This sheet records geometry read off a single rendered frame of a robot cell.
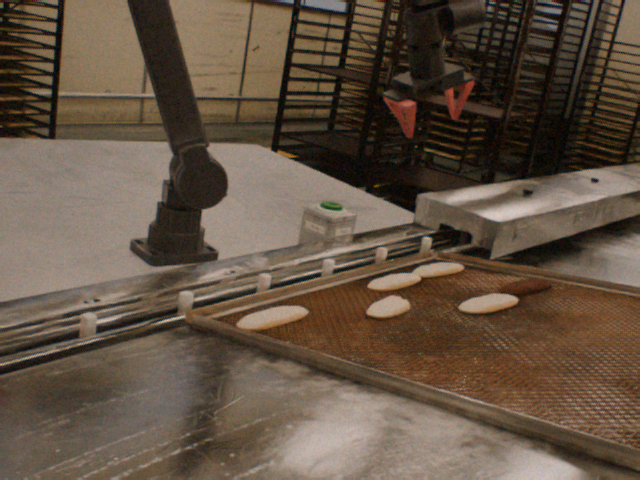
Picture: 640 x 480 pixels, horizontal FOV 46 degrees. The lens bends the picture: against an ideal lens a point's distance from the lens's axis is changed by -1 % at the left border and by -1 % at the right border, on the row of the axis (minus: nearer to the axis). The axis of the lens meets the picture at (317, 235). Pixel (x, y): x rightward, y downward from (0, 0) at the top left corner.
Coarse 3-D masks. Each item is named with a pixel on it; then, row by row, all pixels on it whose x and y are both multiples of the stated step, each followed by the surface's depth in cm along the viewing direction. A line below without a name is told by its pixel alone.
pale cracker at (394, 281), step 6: (390, 276) 102; (396, 276) 102; (402, 276) 102; (408, 276) 102; (414, 276) 103; (372, 282) 99; (378, 282) 99; (384, 282) 99; (390, 282) 99; (396, 282) 99; (402, 282) 100; (408, 282) 101; (414, 282) 102; (372, 288) 98; (378, 288) 98; (384, 288) 98; (390, 288) 98; (396, 288) 99
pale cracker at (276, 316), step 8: (256, 312) 83; (264, 312) 83; (272, 312) 83; (280, 312) 83; (288, 312) 84; (296, 312) 84; (304, 312) 85; (240, 320) 81; (248, 320) 81; (256, 320) 81; (264, 320) 81; (272, 320) 81; (280, 320) 82; (288, 320) 83; (296, 320) 84; (248, 328) 80; (256, 328) 80; (264, 328) 80
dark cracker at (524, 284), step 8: (520, 280) 102; (528, 280) 102; (536, 280) 102; (544, 280) 103; (504, 288) 99; (512, 288) 98; (520, 288) 98; (528, 288) 99; (536, 288) 100; (544, 288) 101
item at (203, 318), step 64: (448, 256) 117; (192, 320) 81; (320, 320) 85; (384, 320) 85; (448, 320) 86; (512, 320) 87; (576, 320) 88; (384, 384) 65; (448, 384) 67; (512, 384) 67; (576, 384) 68; (576, 448) 55
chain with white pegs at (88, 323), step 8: (464, 232) 147; (424, 240) 137; (464, 240) 147; (384, 248) 126; (424, 248) 137; (376, 256) 126; (384, 256) 126; (328, 264) 115; (328, 272) 115; (264, 280) 104; (264, 288) 105; (184, 296) 94; (192, 296) 94; (184, 304) 94; (88, 320) 83; (96, 320) 84; (80, 328) 84; (88, 328) 83; (80, 336) 84
